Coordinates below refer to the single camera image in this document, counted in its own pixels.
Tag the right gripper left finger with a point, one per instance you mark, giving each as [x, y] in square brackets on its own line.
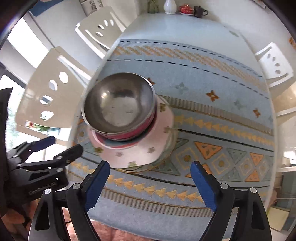
[81, 197]

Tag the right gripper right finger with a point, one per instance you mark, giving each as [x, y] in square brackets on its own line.
[217, 197]

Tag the pink patterned ceramic bowl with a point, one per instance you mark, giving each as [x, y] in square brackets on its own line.
[120, 144]

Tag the pink steel bowl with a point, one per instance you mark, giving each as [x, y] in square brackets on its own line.
[119, 103]

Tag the dark brown teapot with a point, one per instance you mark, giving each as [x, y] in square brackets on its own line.
[199, 12]

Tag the blue steel bowl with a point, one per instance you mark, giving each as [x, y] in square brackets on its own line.
[130, 134]

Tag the red teacup with saucer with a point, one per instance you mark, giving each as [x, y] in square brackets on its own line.
[186, 10]

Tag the blue woven table runner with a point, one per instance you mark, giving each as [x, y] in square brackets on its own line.
[224, 117]

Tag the white chair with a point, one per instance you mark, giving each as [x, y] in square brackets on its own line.
[274, 64]
[100, 30]

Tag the white ribbed vase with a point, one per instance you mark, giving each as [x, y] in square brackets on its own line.
[170, 7]

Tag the white chair far left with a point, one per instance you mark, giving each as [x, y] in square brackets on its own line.
[100, 30]

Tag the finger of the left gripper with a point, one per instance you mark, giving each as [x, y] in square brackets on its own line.
[22, 152]
[59, 161]

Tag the white chair right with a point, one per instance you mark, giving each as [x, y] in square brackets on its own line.
[274, 64]

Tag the beige chair near left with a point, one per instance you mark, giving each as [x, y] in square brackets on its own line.
[52, 95]

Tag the person's left hand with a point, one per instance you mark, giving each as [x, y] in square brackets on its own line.
[48, 222]

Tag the green glass vase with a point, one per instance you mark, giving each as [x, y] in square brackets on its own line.
[152, 6]

